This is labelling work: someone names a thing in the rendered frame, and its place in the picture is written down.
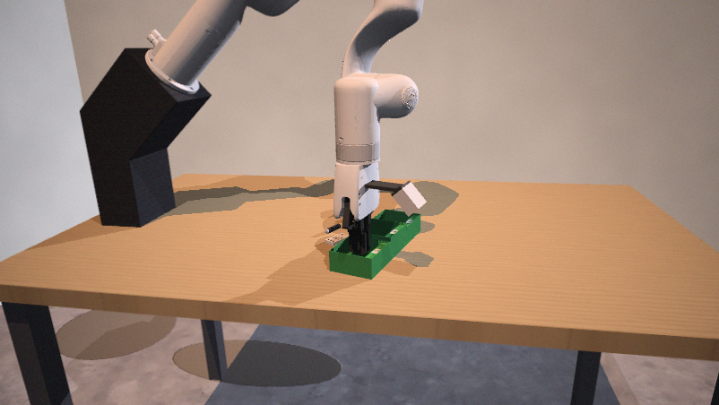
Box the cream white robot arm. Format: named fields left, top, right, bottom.
left=145, top=0, right=426, bottom=217

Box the black battery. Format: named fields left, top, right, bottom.
left=325, top=223, right=341, bottom=234

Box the green open bin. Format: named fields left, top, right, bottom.
left=329, top=210, right=420, bottom=280

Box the dark grey and tan domino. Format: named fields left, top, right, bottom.
left=325, top=233, right=349, bottom=246

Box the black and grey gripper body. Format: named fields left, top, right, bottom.
left=334, top=157, right=380, bottom=221

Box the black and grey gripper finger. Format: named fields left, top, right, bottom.
left=342, top=197, right=367, bottom=254
left=363, top=211, right=373, bottom=251

